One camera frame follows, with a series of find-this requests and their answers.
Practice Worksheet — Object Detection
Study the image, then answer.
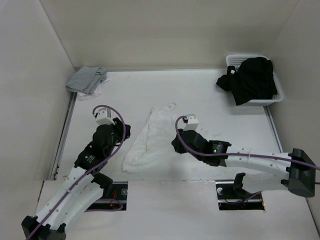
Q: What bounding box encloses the folded grey tank top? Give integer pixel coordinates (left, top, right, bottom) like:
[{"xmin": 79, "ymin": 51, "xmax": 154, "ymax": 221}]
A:
[{"xmin": 65, "ymin": 66, "xmax": 108, "ymax": 95}]

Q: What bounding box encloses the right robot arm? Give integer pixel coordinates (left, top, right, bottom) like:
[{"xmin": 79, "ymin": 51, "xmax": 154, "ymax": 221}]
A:
[{"xmin": 171, "ymin": 129, "xmax": 319, "ymax": 198}]

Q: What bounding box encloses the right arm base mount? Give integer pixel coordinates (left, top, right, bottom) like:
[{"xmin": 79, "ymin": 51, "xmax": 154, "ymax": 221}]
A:
[{"xmin": 215, "ymin": 173, "xmax": 265, "ymax": 211}]

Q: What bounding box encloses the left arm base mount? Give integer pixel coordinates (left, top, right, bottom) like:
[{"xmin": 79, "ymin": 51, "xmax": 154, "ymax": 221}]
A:
[{"xmin": 86, "ymin": 181, "xmax": 128, "ymax": 212}]

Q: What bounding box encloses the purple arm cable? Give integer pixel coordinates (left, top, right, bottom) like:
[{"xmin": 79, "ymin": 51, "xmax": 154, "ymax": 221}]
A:
[
  {"xmin": 174, "ymin": 114, "xmax": 320, "ymax": 186},
  {"xmin": 26, "ymin": 104, "xmax": 126, "ymax": 240}
]

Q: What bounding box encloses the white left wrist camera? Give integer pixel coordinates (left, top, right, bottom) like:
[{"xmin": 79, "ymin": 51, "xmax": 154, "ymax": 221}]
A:
[{"xmin": 95, "ymin": 107, "xmax": 114, "ymax": 126}]

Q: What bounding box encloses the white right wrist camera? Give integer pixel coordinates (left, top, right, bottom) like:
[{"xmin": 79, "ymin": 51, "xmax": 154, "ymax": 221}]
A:
[{"xmin": 182, "ymin": 114, "xmax": 199, "ymax": 131}]

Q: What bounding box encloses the white tank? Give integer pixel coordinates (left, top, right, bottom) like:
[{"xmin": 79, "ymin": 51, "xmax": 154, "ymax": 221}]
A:
[
  {"xmin": 77, "ymin": 78, "xmax": 111, "ymax": 101},
  {"xmin": 122, "ymin": 102, "xmax": 178, "ymax": 173}
]

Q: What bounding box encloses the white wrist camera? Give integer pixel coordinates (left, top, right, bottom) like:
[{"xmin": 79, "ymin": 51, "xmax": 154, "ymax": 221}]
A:
[
  {"xmin": 95, "ymin": 107, "xmax": 114, "ymax": 126},
  {"xmin": 182, "ymin": 114, "xmax": 199, "ymax": 131}
]

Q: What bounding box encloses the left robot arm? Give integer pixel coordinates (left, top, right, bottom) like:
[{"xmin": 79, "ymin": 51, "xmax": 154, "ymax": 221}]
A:
[{"xmin": 21, "ymin": 117, "xmax": 131, "ymax": 240}]

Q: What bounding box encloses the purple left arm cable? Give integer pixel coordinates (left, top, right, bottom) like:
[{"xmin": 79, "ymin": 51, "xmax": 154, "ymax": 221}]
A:
[{"xmin": 26, "ymin": 104, "xmax": 126, "ymax": 240}]

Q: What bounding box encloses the folded white tank top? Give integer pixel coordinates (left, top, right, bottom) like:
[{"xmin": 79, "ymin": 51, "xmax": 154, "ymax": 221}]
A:
[{"xmin": 77, "ymin": 78, "xmax": 111, "ymax": 101}]

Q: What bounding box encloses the white plastic basket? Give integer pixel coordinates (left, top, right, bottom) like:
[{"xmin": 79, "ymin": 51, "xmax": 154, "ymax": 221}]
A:
[{"xmin": 225, "ymin": 53, "xmax": 284, "ymax": 107}]

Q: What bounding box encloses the black tank top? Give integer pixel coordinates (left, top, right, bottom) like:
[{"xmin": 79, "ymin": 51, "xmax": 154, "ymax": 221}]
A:
[{"xmin": 216, "ymin": 57, "xmax": 278, "ymax": 106}]

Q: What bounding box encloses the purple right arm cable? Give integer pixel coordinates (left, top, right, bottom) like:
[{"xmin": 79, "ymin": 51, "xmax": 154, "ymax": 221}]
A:
[{"xmin": 174, "ymin": 114, "xmax": 320, "ymax": 186}]

